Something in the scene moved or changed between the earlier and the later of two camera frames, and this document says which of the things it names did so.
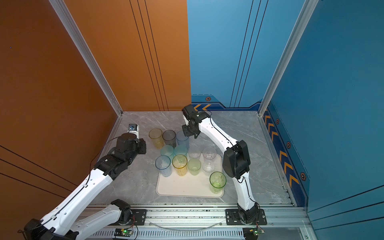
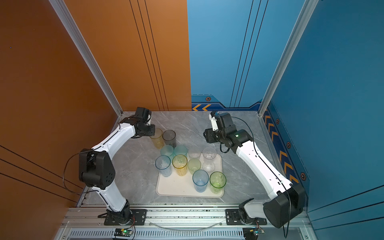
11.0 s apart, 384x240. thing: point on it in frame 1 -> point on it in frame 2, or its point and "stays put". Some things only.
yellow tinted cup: [179, 162] stays put
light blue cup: [163, 163] stays put
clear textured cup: [194, 152] stays put
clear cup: [208, 167] stays put
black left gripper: [142, 144] -> [152, 126]
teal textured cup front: [180, 149] stays put
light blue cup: [182, 139] -> [200, 178]
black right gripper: [184, 128] -> [209, 136]
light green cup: [194, 166] stays put
